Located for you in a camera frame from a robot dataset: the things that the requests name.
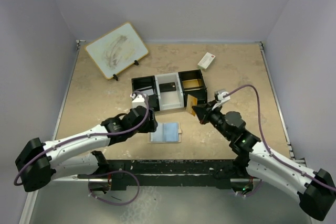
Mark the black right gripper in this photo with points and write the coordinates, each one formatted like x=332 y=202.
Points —
x=201 y=111

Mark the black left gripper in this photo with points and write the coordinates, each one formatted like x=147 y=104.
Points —
x=150 y=126

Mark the gold card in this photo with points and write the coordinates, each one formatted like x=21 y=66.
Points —
x=191 y=101
x=192 y=84

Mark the beige card holder wallet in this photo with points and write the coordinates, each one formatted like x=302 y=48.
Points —
x=166 y=133

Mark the dark grey card with chip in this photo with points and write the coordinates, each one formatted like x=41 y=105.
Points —
x=167 y=87

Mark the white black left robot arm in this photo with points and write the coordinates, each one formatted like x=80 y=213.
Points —
x=41 y=162

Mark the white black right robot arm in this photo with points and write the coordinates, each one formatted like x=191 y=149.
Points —
x=313 y=190

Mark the white card in left bin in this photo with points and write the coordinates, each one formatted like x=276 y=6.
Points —
x=148 y=92

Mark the black right bin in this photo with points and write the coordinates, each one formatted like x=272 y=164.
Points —
x=200 y=94

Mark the black bin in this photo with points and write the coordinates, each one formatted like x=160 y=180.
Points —
x=200 y=94
x=144 y=83

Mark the white middle bin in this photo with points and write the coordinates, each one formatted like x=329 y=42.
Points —
x=169 y=100

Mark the black left bin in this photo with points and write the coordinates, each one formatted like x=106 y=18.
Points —
x=144 y=83

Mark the small white red box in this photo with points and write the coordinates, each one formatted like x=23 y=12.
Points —
x=206 y=61

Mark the black board stand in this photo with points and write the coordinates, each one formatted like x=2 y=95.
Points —
x=125 y=71

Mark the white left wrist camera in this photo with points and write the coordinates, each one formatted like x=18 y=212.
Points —
x=139 y=99

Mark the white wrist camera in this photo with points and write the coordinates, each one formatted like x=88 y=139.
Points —
x=139 y=99
x=221 y=97

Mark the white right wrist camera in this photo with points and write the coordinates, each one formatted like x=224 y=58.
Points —
x=221 y=97

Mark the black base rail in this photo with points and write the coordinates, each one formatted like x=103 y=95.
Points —
x=218 y=173

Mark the white board with wooden frame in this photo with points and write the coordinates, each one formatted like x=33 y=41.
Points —
x=117 y=50

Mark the aluminium table frame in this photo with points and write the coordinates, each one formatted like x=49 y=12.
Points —
x=91 y=98

